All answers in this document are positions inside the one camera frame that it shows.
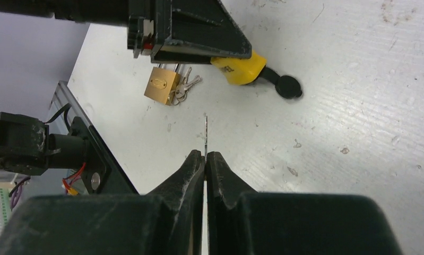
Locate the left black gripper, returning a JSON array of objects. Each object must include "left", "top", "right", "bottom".
[{"left": 127, "top": 0, "right": 252, "bottom": 64}]

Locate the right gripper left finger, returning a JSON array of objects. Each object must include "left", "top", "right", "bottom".
[{"left": 148, "top": 150, "right": 205, "bottom": 254}]

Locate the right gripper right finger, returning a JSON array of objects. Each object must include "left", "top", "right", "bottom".
[{"left": 206, "top": 151, "right": 256, "bottom": 254}]

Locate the yellow black padlock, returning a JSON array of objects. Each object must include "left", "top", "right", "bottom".
[{"left": 210, "top": 51, "right": 303, "bottom": 99}]

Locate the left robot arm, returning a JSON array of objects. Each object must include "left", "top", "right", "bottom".
[{"left": 0, "top": 1, "right": 252, "bottom": 64}]

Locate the brass padlock long shackle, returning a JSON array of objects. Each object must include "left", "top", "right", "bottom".
[{"left": 144, "top": 64, "right": 181, "bottom": 106}]

